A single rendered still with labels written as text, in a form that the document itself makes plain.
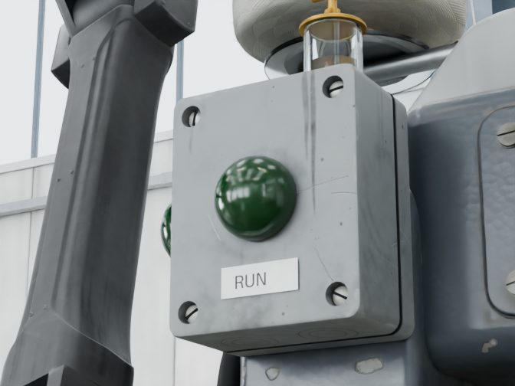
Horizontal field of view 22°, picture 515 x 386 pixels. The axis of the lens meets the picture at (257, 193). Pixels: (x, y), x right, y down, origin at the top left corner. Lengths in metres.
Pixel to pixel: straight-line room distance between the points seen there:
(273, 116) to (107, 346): 0.32
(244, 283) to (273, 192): 0.03
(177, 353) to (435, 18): 5.97
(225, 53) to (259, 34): 6.25
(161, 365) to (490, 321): 6.42
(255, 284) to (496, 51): 0.22
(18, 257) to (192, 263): 7.15
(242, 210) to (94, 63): 0.48
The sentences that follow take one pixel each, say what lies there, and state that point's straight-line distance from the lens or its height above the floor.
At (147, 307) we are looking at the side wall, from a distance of 6.98.
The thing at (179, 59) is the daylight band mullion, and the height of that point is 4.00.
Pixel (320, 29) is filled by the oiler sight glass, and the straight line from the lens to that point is 0.55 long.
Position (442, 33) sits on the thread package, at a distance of 0.93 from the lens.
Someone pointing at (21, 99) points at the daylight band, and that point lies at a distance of 7.96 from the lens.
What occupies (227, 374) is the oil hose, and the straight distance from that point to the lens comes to 0.52.
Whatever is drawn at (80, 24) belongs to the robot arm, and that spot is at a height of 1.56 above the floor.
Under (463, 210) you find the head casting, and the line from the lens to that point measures 0.48.
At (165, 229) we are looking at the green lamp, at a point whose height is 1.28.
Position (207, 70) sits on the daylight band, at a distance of 7.20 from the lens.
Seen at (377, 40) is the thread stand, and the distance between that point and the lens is 0.88.
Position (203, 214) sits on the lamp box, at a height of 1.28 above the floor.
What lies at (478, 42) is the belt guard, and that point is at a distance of 0.63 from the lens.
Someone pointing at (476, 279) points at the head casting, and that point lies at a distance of 0.47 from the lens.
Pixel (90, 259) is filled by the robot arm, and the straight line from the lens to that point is 0.79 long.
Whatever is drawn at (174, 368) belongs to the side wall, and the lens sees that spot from 6.83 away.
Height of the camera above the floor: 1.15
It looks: 17 degrees up
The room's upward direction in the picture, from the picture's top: straight up
